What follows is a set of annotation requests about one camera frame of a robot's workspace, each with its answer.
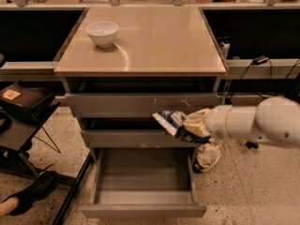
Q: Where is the grey bottom drawer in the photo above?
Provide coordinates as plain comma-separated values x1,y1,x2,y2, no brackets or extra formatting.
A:
81,148,207,218

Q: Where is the black shoe on foot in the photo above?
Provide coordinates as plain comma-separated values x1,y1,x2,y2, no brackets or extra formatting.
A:
0,171,60,218

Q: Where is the black power adapter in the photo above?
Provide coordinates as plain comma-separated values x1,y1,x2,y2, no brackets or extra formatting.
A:
252,55,268,66

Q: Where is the black floor bar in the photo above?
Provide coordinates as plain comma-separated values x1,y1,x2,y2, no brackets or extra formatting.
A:
52,154,93,225

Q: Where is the grey drawer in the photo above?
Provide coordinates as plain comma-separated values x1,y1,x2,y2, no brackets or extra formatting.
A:
82,129,197,148
66,93,220,118
81,148,207,218

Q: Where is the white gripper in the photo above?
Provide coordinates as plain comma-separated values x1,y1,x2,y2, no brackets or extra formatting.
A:
183,105,233,140

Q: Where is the grey drawer cabinet with top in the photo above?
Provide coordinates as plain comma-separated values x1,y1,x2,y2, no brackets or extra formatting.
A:
52,5,229,173

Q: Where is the blue chip bag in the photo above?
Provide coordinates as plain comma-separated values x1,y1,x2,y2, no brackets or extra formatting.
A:
152,111,210,144

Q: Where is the crumpled beige cloth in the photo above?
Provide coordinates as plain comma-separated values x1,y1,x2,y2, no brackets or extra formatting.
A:
193,138,222,173

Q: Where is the white ceramic bowl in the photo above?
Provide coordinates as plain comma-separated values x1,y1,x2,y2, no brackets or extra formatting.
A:
85,21,119,48

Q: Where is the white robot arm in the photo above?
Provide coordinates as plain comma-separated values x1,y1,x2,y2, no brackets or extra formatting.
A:
183,97,300,148

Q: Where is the grey top drawer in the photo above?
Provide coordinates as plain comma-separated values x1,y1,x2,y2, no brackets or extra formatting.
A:
66,93,220,118

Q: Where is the black chair with label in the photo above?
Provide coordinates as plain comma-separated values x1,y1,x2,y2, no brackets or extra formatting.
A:
0,81,60,177

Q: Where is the grey middle drawer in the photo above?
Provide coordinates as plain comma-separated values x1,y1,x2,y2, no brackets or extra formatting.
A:
82,129,197,148

